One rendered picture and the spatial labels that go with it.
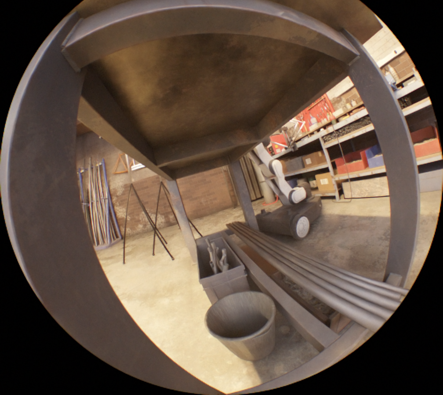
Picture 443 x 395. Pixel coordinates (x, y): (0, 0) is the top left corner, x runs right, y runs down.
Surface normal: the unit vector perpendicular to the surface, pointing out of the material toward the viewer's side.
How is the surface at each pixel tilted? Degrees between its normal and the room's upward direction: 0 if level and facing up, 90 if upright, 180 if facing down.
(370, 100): 90
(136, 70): 180
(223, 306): 84
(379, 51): 90
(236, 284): 90
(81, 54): 180
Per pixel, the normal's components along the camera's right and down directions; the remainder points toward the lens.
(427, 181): -0.94, 0.27
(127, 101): 0.29, 0.95
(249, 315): -0.18, -0.12
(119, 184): 0.19, -0.14
